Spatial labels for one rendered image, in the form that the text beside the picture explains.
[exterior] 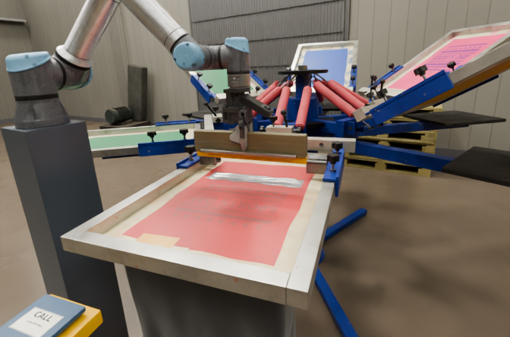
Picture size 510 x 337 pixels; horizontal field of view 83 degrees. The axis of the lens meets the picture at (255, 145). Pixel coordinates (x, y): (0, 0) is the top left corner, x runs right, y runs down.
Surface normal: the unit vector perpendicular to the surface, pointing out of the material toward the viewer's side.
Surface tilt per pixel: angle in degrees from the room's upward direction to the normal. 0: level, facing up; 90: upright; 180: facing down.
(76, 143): 90
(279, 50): 90
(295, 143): 90
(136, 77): 90
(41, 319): 0
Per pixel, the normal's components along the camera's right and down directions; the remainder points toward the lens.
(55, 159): 0.86, 0.10
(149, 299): -0.37, 0.30
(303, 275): -0.04, -0.96
